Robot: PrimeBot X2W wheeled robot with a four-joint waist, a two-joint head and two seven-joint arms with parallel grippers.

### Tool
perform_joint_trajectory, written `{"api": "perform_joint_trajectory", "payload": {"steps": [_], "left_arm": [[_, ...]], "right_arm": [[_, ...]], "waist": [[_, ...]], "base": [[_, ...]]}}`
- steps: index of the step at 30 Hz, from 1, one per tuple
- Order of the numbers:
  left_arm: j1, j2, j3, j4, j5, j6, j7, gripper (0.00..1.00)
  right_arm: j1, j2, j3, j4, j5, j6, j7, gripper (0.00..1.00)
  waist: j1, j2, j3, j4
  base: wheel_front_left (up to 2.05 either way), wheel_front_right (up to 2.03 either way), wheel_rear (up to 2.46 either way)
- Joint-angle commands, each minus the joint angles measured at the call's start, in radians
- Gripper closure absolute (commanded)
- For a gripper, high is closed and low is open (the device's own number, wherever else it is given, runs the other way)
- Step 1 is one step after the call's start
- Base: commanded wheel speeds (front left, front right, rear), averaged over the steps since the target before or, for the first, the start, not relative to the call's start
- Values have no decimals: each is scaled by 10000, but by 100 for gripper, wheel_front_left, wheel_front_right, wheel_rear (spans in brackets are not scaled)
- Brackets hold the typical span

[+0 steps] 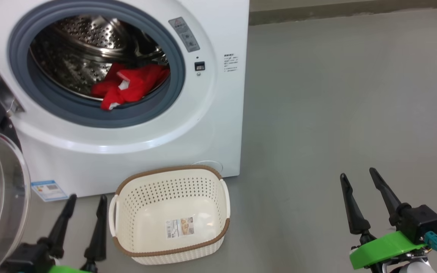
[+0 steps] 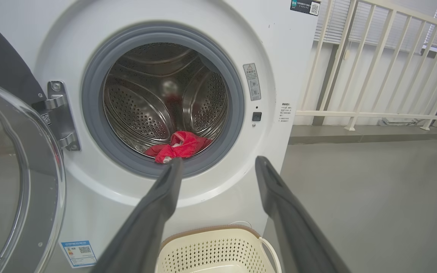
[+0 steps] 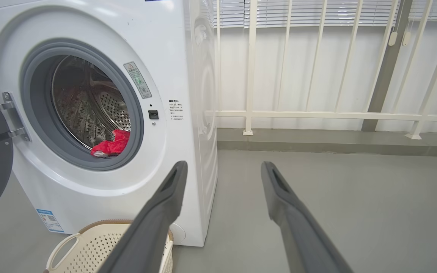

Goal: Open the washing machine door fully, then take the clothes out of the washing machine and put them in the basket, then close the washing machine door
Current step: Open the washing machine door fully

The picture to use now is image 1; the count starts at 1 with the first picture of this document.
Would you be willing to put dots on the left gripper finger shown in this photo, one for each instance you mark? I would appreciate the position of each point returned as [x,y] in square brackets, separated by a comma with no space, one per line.
[99,239]
[61,235]

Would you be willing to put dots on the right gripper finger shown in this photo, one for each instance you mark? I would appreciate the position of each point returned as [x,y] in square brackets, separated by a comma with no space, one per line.
[355,216]
[391,204]

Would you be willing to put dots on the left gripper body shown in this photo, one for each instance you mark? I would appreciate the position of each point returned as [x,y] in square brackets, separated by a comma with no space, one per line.
[29,259]

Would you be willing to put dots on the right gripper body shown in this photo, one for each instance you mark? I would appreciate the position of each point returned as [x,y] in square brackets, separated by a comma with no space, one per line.
[385,248]

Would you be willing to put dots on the red cloth garment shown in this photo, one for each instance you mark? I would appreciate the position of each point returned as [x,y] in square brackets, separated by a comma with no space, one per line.
[139,83]

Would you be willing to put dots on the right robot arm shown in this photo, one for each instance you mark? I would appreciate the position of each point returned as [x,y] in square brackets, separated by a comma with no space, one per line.
[412,268]

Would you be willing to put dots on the cream basket with brown rim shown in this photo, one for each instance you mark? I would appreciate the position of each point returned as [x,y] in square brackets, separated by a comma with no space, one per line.
[146,197]

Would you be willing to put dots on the printed product label sticker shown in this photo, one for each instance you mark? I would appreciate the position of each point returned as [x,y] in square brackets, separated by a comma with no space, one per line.
[180,227]

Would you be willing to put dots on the grey rubber door gasket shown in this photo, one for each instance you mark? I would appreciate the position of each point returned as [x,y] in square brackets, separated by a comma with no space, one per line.
[101,119]

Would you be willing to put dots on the white front-load washing machine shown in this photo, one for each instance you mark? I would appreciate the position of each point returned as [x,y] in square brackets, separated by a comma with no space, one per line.
[203,125]

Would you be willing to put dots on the printed Chinese instruction label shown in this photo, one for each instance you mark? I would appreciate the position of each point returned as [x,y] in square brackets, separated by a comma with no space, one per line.
[231,63]

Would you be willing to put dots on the blue energy label sticker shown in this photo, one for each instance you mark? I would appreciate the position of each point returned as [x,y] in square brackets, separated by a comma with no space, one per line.
[49,190]

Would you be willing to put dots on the round white filter cap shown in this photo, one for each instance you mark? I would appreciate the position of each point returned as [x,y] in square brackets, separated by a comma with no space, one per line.
[214,165]

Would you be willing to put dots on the grey warning sticker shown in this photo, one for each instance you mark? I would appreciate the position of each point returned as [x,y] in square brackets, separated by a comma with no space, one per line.
[184,35]

